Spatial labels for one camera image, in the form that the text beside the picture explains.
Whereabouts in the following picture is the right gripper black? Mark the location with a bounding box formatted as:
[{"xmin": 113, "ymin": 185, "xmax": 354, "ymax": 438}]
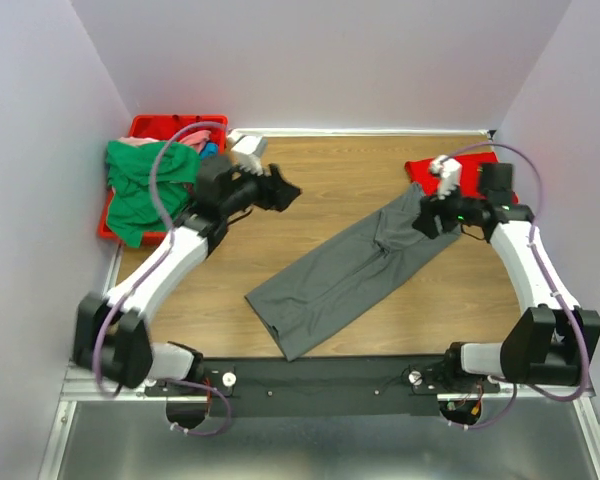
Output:
[{"xmin": 408, "ymin": 175, "xmax": 482, "ymax": 240}]

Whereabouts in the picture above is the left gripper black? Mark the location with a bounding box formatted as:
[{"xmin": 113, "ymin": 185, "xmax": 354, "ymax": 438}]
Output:
[{"xmin": 221, "ymin": 158, "xmax": 303, "ymax": 218}]

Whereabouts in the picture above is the grey t shirt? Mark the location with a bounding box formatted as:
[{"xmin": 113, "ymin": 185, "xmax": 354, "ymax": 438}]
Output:
[{"xmin": 246, "ymin": 183, "xmax": 460, "ymax": 361}]

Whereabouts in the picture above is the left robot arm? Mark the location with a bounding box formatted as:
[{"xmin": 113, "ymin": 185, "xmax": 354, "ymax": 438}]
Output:
[{"xmin": 72, "ymin": 154, "xmax": 301, "ymax": 395}]

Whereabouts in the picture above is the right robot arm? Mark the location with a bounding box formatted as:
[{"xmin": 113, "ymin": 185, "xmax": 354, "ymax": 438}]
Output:
[{"xmin": 413, "ymin": 156, "xmax": 600, "ymax": 392}]

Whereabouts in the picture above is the folded red t shirt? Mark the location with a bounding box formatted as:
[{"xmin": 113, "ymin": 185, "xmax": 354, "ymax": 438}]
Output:
[{"xmin": 404, "ymin": 152, "xmax": 498, "ymax": 199}]

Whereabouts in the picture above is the blue t shirt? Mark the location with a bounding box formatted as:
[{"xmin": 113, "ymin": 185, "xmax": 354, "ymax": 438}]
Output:
[{"xmin": 199, "ymin": 142, "xmax": 219, "ymax": 159}]

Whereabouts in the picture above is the pink t shirt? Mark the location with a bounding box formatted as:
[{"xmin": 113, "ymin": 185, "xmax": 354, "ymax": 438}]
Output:
[{"xmin": 117, "ymin": 130, "xmax": 211, "ymax": 153}]

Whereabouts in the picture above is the red plastic bin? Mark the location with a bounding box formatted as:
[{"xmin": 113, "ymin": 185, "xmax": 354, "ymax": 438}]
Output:
[{"xmin": 98, "ymin": 114, "xmax": 228, "ymax": 247}]

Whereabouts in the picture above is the green t shirt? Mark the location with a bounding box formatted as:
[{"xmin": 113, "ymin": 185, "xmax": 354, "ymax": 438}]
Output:
[{"xmin": 106, "ymin": 140, "xmax": 201, "ymax": 247}]

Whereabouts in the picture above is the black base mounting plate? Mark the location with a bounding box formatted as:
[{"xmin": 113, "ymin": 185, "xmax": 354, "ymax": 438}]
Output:
[{"xmin": 144, "ymin": 353, "xmax": 501, "ymax": 419}]

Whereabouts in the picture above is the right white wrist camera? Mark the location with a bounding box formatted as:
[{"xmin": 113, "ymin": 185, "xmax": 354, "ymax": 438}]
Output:
[{"xmin": 428, "ymin": 155, "xmax": 462, "ymax": 200}]

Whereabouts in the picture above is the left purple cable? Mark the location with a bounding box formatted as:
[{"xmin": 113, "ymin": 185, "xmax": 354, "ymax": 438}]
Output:
[{"xmin": 92, "ymin": 120, "xmax": 229, "ymax": 398}]

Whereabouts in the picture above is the aluminium frame rail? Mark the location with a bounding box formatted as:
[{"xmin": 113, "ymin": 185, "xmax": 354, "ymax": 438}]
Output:
[{"xmin": 42, "ymin": 240, "xmax": 600, "ymax": 479}]

